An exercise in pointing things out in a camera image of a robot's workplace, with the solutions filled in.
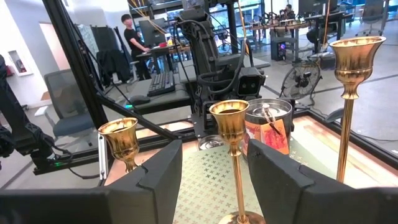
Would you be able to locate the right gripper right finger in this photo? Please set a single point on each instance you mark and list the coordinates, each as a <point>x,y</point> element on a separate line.
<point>295,199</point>

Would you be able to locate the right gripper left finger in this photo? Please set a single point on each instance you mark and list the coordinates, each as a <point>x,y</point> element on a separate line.
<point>140,199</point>

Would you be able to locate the medium gold candlestick holder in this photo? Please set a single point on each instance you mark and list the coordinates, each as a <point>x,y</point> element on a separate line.
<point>230,124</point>

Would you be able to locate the large candle tin orange label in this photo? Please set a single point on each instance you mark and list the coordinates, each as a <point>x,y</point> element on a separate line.
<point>280,109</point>

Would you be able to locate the short gold candlestick holder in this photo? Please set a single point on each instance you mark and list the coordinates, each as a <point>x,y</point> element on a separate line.
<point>121,140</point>

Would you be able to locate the tall gold candlestick holder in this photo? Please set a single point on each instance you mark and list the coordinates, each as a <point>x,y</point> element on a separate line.
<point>354,65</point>

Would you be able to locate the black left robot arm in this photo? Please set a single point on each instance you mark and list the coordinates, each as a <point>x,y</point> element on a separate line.
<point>202,40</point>

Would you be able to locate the small printed candle tin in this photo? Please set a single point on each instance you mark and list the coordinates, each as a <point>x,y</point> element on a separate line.
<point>211,142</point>

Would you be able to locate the grey desk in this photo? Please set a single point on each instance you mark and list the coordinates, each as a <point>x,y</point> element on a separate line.
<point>168,101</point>

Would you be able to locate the black keyboard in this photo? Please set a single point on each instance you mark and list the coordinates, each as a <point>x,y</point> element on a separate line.
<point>161,83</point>

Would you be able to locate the orange paper gift tag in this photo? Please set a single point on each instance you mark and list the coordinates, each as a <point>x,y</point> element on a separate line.
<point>275,138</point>

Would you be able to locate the black computer tower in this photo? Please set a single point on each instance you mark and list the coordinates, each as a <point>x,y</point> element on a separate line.
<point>283,49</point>

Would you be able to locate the black floor fan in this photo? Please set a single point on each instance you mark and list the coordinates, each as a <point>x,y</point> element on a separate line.
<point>300,79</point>

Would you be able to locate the black computer mouse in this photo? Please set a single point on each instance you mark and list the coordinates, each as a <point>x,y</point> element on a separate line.
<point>140,99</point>

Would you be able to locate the black computer monitor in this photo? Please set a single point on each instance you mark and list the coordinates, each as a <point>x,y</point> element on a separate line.
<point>314,7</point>
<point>152,32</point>

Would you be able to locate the person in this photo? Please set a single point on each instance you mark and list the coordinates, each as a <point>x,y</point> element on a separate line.
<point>289,12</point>
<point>132,40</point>

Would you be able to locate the black hanging jacket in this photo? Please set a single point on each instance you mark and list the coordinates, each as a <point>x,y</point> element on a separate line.
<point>113,65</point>

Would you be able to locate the grey office chair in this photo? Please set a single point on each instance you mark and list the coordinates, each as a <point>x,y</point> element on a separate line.
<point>65,93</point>
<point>373,14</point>

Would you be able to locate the white fire extinguisher cabinet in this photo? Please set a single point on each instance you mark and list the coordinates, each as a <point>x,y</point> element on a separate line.
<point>20,63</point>

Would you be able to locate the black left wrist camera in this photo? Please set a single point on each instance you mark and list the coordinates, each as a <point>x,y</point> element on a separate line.
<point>250,82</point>

